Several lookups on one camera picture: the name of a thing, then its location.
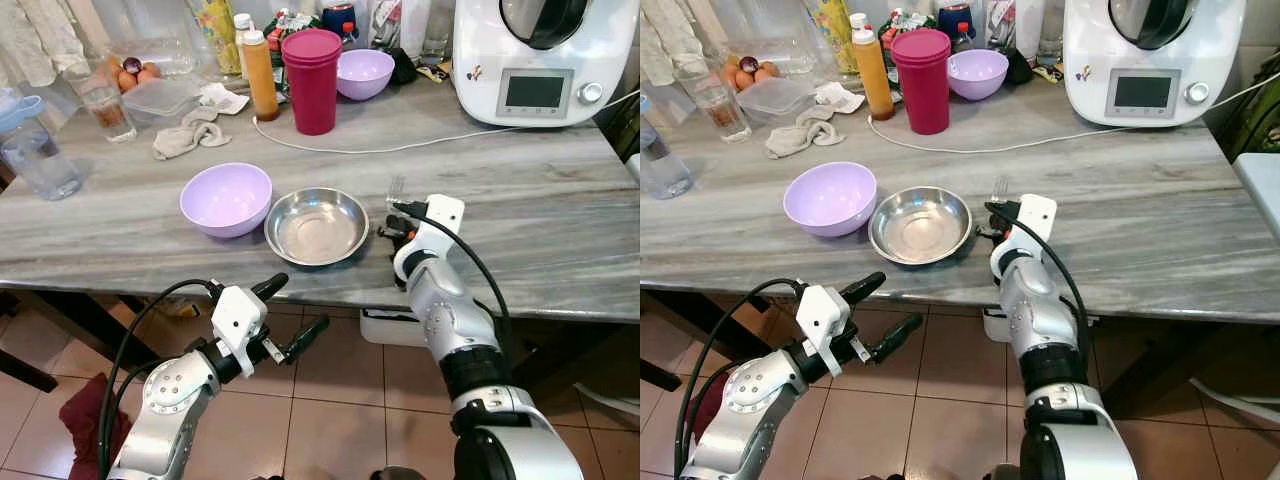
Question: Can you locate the stainless steel bowl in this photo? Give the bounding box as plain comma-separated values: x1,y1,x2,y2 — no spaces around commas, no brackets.
868,186,973,266
264,187,370,267

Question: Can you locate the white plastic box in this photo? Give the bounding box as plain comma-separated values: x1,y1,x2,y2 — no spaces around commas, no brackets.
359,307,427,347
982,306,1023,345

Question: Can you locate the large lilac plastic bowl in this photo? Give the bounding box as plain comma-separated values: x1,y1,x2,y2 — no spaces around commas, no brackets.
180,162,273,239
783,161,878,238

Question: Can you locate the small lilac plastic bowl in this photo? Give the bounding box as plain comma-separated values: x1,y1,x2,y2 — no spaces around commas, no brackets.
947,48,1009,101
337,49,396,102

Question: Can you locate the magenta plastic tumbler with lid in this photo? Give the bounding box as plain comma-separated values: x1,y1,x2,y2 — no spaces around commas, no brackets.
281,28,343,136
890,27,952,135

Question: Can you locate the crumpled grey cloth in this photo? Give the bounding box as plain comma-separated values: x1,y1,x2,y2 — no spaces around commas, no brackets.
152,107,233,161
765,104,845,159

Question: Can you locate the dark red cloth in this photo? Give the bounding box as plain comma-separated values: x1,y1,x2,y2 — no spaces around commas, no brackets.
684,373,733,443
57,372,132,467

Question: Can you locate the orange sauce squeeze bottle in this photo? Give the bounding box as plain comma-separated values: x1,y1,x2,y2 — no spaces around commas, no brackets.
852,27,896,122
243,29,280,122

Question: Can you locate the clear measuring jug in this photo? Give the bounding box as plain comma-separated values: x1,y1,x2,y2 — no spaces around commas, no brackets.
367,0,433,57
985,0,1047,57

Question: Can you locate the dark blue jar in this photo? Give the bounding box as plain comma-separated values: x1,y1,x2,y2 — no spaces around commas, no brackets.
321,3,360,48
937,3,977,51

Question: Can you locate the white paper tissue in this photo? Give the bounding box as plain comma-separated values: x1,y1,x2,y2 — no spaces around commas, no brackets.
198,83,251,116
815,82,862,114

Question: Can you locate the white kitchen cooking machine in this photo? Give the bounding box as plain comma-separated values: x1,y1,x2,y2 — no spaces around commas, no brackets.
1062,0,1248,129
452,0,641,129

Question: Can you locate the clear plastic food container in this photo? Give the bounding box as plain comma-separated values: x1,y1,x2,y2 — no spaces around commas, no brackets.
735,77,817,127
125,77,206,127

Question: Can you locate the dark wooden chair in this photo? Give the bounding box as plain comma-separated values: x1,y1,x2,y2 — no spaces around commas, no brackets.
0,288,63,393
640,355,684,393

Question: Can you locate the green snack packet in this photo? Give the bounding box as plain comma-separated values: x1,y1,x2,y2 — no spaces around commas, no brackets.
268,9,323,61
878,9,937,51

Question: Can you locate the clear drinking glass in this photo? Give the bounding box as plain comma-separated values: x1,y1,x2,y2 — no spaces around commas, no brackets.
690,68,752,142
75,70,138,143

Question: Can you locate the clear water bottle blue lid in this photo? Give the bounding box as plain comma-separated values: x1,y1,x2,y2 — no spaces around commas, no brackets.
0,94,84,201
640,95,694,199

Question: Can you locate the yellow printed can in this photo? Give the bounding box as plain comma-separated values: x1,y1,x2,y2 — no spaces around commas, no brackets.
814,0,857,74
198,0,242,77

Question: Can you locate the beige hanging towel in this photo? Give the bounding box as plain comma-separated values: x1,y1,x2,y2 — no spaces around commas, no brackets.
0,0,83,88
640,0,709,76

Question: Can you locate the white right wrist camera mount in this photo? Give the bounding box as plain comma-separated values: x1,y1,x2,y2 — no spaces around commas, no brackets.
405,194,466,263
1000,194,1059,256

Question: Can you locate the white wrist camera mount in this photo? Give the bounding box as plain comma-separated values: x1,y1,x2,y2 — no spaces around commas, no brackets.
795,285,852,377
405,194,466,263
1000,194,1059,256
211,286,268,364

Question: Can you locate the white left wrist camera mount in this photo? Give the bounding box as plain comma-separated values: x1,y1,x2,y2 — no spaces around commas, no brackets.
211,286,268,364
795,285,852,377

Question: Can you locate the thin white power cable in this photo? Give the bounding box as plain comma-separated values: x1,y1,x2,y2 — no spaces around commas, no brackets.
252,88,641,155
866,70,1280,155

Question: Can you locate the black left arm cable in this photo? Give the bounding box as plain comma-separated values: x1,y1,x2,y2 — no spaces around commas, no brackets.
674,278,806,477
96,278,222,477

